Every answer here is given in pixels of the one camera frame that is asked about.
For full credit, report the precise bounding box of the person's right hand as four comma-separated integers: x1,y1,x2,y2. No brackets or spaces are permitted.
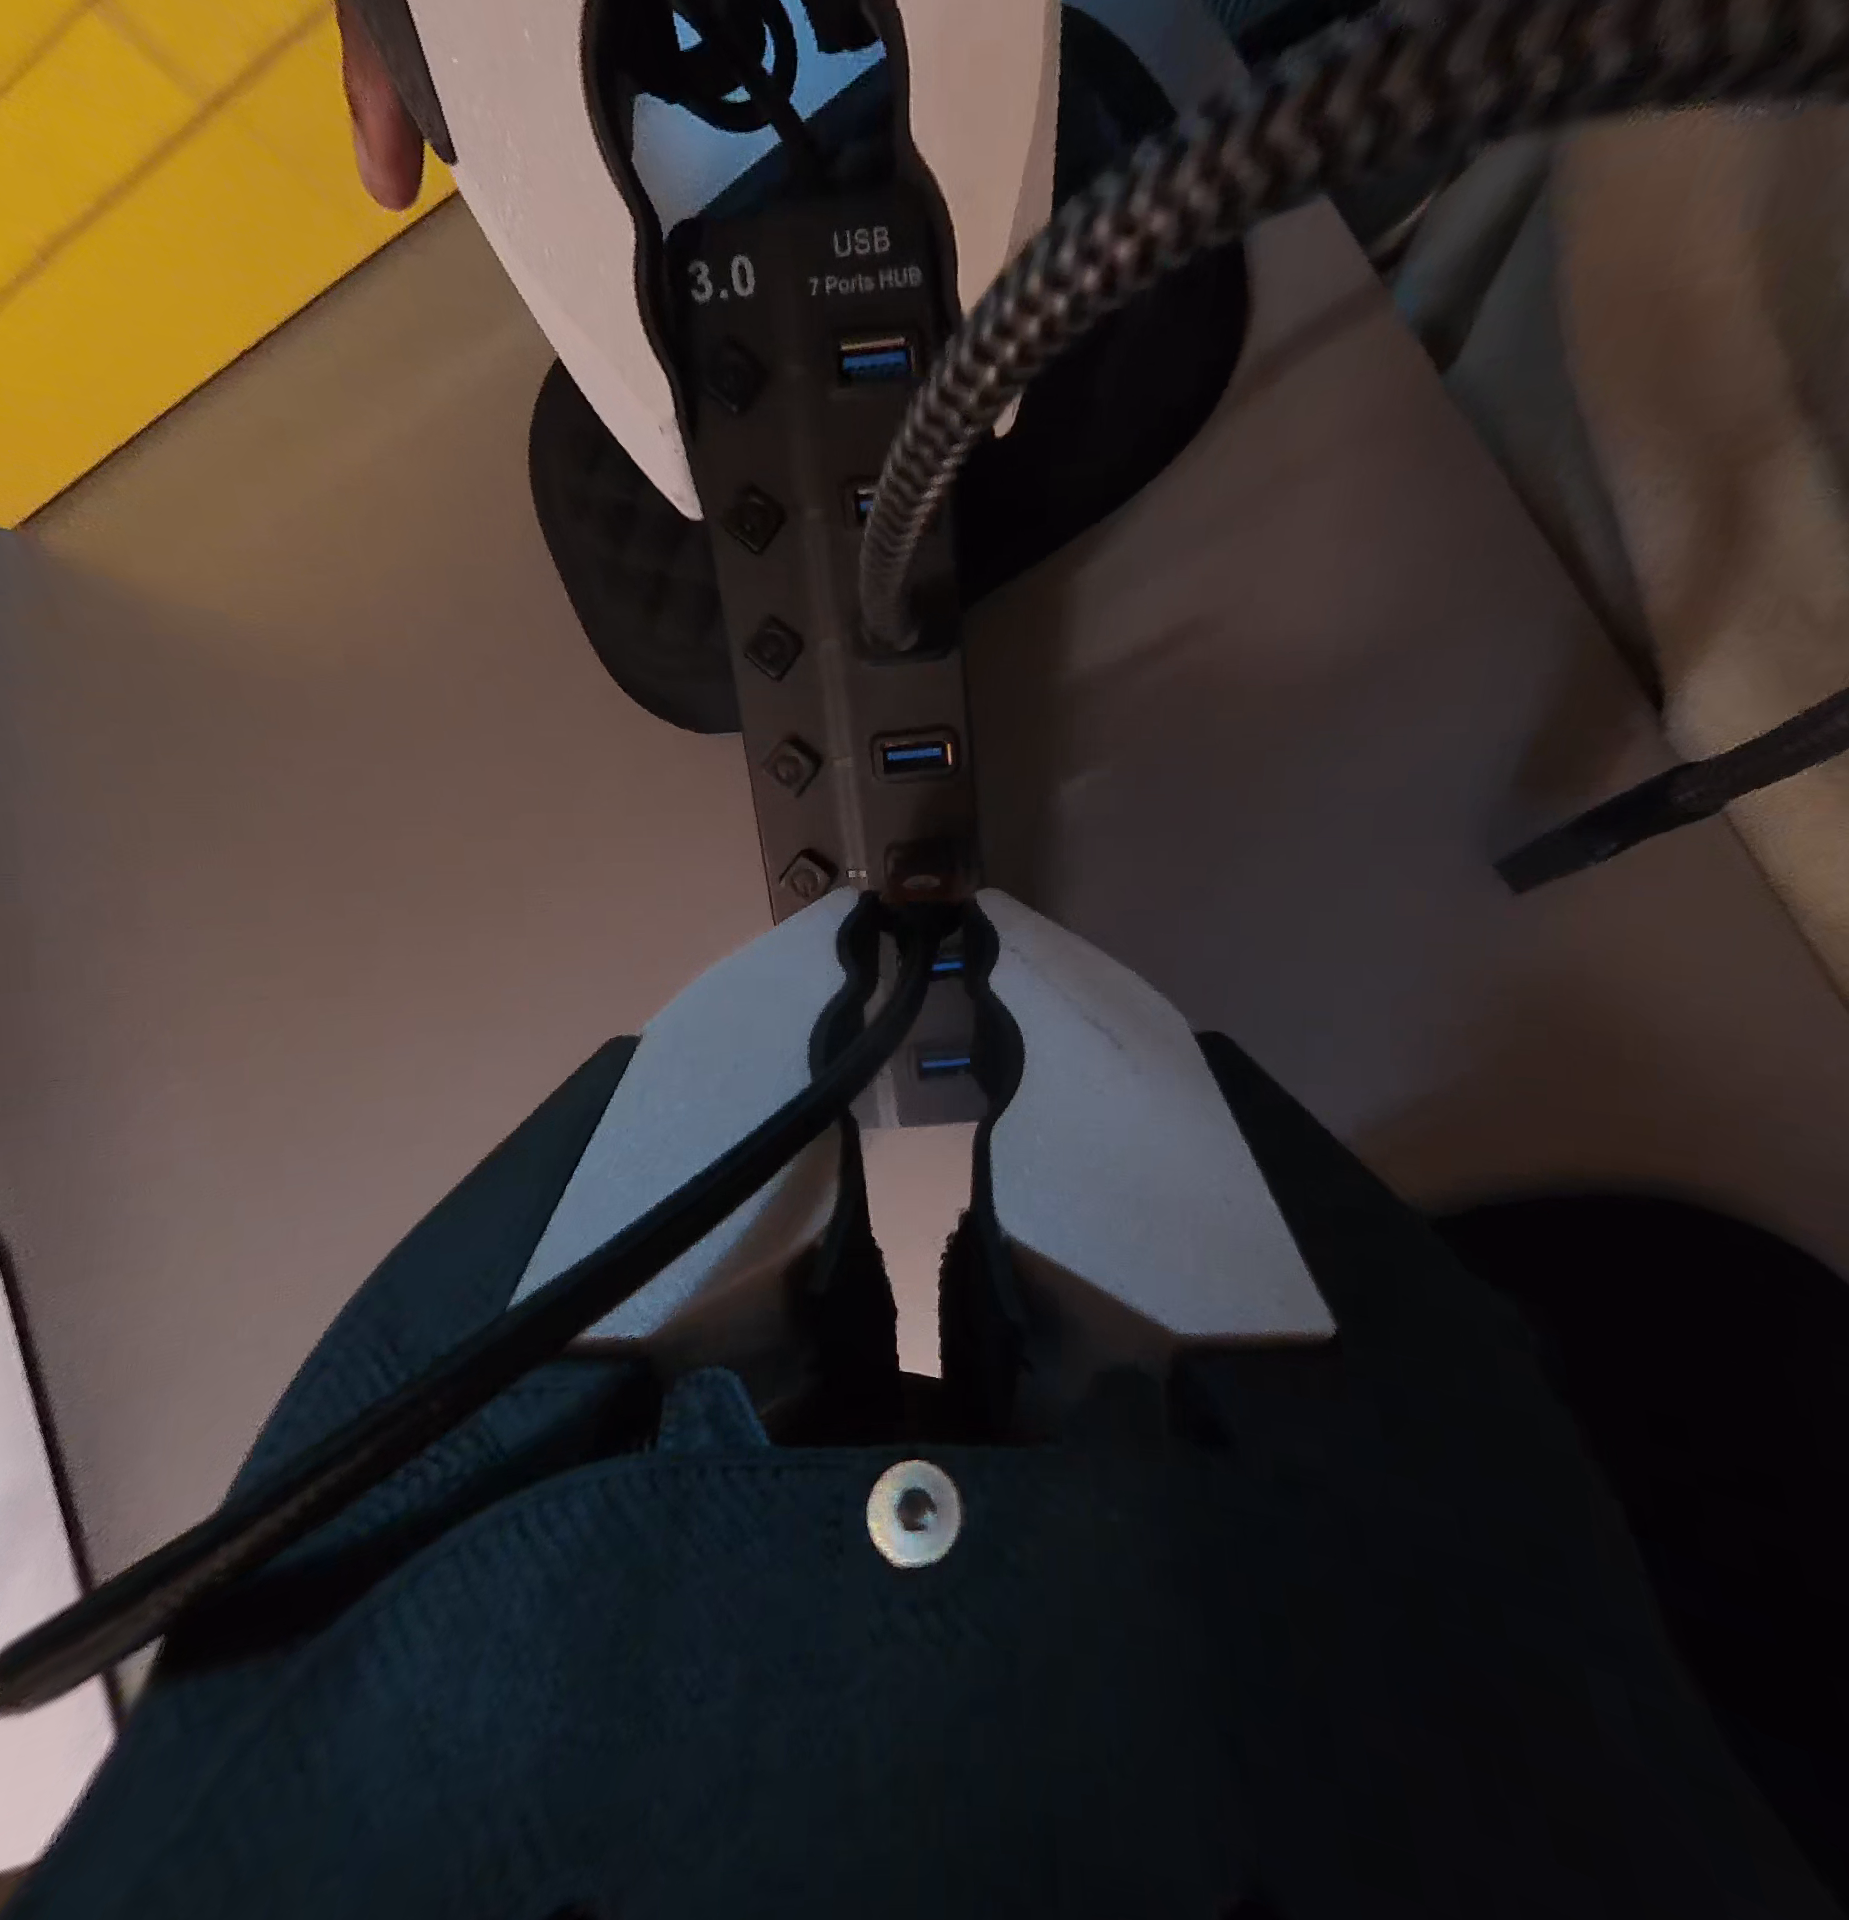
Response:
339,0,461,210

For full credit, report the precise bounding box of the black usb hub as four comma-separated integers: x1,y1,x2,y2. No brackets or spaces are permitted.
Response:
662,195,1005,1133

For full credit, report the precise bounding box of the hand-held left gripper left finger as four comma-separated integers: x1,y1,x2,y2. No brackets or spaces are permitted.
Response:
510,886,929,1431

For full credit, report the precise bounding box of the black hub cable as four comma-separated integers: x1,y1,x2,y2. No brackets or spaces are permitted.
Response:
610,0,834,167

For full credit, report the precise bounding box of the black smooth usb cable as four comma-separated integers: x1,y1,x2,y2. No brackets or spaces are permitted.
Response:
0,893,948,1715

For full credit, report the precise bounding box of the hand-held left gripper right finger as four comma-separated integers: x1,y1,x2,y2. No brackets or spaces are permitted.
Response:
939,886,1342,1415

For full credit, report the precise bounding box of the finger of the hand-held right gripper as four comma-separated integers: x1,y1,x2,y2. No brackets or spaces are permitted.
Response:
413,0,711,522
863,0,1066,440

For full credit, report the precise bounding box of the yellow plastic bin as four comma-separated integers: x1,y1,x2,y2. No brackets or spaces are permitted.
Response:
0,0,461,530

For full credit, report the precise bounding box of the black white braided cable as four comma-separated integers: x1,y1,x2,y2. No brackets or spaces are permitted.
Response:
858,0,1849,661

